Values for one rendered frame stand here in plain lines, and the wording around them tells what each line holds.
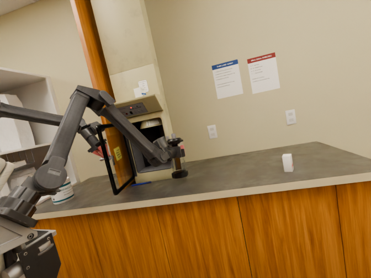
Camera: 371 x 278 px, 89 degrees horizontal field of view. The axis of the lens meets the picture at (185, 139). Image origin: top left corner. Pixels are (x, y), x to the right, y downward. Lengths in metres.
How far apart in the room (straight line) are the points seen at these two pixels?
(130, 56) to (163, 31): 0.54
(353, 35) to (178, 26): 1.29
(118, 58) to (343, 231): 1.57
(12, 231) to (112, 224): 0.71
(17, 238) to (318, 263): 1.24
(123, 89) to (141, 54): 0.25
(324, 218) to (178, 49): 1.50
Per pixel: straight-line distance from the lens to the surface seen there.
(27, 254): 0.83
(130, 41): 1.41
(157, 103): 1.21
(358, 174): 1.13
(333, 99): 1.85
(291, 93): 1.74
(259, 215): 1.11
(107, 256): 1.46
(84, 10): 1.61
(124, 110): 1.28
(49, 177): 0.68
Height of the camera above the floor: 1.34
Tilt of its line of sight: 7 degrees down
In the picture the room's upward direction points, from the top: 12 degrees counter-clockwise
